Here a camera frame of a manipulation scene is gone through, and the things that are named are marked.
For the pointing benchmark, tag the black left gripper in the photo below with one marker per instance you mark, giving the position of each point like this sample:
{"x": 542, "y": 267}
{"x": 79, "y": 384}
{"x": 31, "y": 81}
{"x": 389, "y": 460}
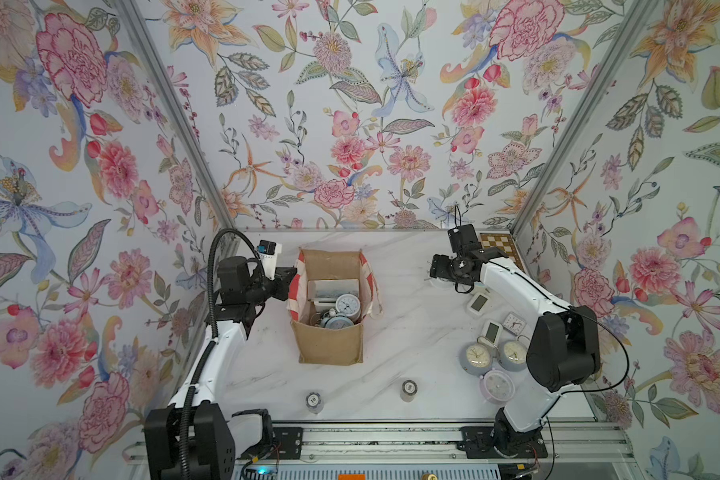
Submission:
{"x": 281, "y": 284}

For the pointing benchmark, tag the pink round alarm clock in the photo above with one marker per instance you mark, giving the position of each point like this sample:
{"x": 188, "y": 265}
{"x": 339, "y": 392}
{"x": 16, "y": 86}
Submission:
{"x": 497, "y": 387}

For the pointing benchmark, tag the white round alarm clock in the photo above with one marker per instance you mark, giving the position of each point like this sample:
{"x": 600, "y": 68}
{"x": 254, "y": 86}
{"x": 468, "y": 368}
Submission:
{"x": 349, "y": 306}

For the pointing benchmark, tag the white digital alarm clock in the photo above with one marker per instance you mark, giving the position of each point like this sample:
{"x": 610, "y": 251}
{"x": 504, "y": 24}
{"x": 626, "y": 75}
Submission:
{"x": 332, "y": 289}

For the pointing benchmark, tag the silver round alarm clock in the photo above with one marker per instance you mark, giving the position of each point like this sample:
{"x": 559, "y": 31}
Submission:
{"x": 441, "y": 283}

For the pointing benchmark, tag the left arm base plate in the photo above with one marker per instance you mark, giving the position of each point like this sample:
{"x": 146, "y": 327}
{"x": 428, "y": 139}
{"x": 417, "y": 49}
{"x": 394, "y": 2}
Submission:
{"x": 270, "y": 444}

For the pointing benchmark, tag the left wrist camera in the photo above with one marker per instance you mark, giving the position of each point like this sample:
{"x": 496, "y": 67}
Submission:
{"x": 269, "y": 252}

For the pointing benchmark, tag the mint round alarm clock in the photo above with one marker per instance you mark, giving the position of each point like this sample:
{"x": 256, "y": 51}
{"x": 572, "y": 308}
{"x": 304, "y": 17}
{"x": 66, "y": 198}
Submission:
{"x": 333, "y": 320}

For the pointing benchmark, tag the small silver cylinder clock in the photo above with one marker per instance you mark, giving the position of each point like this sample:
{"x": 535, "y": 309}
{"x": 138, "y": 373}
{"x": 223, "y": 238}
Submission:
{"x": 314, "y": 403}

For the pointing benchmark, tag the small white square clock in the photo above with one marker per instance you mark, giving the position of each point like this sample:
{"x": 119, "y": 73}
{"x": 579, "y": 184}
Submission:
{"x": 514, "y": 324}

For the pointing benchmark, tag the white tilted digital clock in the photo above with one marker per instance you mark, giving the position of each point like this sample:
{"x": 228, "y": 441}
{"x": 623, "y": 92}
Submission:
{"x": 478, "y": 303}

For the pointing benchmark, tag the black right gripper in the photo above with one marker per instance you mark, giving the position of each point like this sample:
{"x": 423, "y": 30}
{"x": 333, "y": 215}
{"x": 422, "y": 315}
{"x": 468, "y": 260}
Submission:
{"x": 438, "y": 266}

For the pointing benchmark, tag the small white digital clock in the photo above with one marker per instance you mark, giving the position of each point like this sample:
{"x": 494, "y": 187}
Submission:
{"x": 490, "y": 334}

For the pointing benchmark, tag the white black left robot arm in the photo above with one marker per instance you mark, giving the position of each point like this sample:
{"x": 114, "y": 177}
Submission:
{"x": 191, "y": 438}

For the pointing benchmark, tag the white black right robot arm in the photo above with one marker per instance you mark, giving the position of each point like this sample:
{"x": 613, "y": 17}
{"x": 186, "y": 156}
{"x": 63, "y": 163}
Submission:
{"x": 563, "y": 350}

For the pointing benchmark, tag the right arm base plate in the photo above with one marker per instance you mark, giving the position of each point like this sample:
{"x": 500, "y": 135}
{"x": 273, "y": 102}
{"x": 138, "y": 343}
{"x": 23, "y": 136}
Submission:
{"x": 481, "y": 442}

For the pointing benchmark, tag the wooden chess board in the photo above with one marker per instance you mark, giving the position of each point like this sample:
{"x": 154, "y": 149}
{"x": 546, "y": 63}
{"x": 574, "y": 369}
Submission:
{"x": 504, "y": 242}

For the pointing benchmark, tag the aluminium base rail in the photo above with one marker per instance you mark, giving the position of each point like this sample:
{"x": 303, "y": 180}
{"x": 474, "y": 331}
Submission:
{"x": 445, "y": 442}

